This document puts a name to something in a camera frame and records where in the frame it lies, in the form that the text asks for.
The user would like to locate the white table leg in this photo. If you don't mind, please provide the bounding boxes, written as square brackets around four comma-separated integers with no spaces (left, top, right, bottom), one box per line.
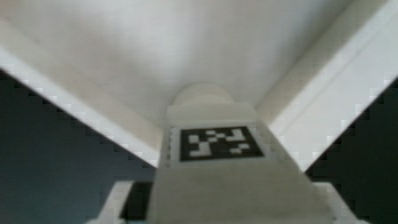
[147,83,334,224]

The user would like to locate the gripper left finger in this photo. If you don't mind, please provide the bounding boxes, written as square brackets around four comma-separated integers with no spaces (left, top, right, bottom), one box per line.
[83,181,153,224]

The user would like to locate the white square table top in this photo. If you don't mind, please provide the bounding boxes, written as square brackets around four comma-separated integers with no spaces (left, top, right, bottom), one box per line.
[0,0,398,167]

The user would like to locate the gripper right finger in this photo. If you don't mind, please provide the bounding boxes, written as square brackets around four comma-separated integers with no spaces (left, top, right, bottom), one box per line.
[314,182,371,224]

